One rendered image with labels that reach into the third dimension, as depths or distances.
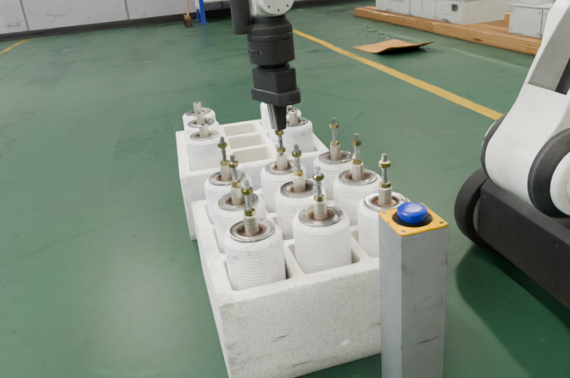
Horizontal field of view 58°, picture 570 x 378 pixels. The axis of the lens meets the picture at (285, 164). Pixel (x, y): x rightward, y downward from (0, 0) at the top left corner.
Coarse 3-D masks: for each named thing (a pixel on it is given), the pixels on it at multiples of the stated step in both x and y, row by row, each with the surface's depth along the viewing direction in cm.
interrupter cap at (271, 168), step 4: (288, 160) 110; (292, 160) 110; (268, 164) 109; (272, 164) 109; (276, 164) 109; (288, 164) 109; (292, 164) 108; (300, 164) 108; (268, 168) 108; (272, 168) 107; (276, 168) 108; (288, 168) 107; (292, 168) 106; (268, 172) 106; (272, 172) 105; (276, 172) 105; (280, 172) 105; (284, 172) 104; (288, 172) 104; (292, 172) 105
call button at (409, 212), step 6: (402, 204) 71; (408, 204) 71; (414, 204) 70; (420, 204) 70; (402, 210) 69; (408, 210) 69; (414, 210) 69; (420, 210) 69; (426, 210) 69; (402, 216) 69; (408, 216) 68; (414, 216) 68; (420, 216) 68; (408, 222) 69; (414, 222) 69
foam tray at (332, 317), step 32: (256, 192) 114; (224, 256) 91; (288, 256) 89; (352, 256) 90; (224, 288) 82; (256, 288) 81; (288, 288) 80; (320, 288) 82; (352, 288) 84; (224, 320) 79; (256, 320) 81; (288, 320) 82; (320, 320) 84; (352, 320) 86; (224, 352) 87; (256, 352) 83; (288, 352) 85; (320, 352) 86; (352, 352) 88
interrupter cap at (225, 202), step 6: (222, 198) 96; (228, 198) 95; (252, 198) 94; (258, 198) 94; (222, 204) 93; (228, 204) 93; (234, 204) 93; (240, 204) 93; (252, 204) 92; (228, 210) 91; (234, 210) 91; (240, 210) 91
